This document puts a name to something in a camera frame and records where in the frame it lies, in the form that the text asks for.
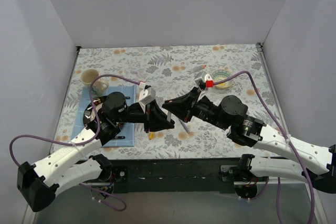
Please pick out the grey orange marker pen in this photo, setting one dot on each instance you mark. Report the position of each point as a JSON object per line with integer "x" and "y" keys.
{"x": 197, "y": 68}

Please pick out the yellow patterned bowl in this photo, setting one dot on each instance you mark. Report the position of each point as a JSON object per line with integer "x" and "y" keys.
{"x": 220, "y": 75}

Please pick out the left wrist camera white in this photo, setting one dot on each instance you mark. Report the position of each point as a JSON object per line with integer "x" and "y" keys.
{"x": 147, "y": 93}

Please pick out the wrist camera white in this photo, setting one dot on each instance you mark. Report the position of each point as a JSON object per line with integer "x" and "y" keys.
{"x": 204, "y": 80}
{"x": 147, "y": 93}

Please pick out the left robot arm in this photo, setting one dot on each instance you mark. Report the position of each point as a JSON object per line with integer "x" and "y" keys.
{"x": 41, "y": 182}

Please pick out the aluminium frame rail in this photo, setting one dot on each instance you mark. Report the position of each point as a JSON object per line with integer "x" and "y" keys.
{"x": 280, "y": 201}

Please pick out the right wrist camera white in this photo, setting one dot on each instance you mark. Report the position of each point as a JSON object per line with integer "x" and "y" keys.
{"x": 204, "y": 80}

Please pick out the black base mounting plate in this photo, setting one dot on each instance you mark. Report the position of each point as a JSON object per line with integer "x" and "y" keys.
{"x": 180, "y": 175}

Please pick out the purple marker pen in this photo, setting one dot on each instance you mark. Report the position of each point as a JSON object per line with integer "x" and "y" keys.
{"x": 184, "y": 126}

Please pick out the yellow pen cap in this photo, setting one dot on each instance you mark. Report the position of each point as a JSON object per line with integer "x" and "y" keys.
{"x": 151, "y": 135}

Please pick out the floral tablecloth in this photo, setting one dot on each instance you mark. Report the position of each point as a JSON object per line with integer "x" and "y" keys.
{"x": 167, "y": 70}

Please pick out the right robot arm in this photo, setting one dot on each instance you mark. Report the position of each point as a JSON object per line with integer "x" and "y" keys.
{"x": 299, "y": 160}

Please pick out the white pink marker pen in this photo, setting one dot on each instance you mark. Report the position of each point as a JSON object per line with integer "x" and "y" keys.
{"x": 169, "y": 116}

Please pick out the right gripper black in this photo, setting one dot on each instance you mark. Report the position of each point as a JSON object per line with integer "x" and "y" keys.
{"x": 192, "y": 107}

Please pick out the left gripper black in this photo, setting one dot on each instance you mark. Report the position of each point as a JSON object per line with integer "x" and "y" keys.
{"x": 149, "y": 115}

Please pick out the blue checked cloth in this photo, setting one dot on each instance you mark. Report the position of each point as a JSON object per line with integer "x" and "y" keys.
{"x": 127, "y": 129}

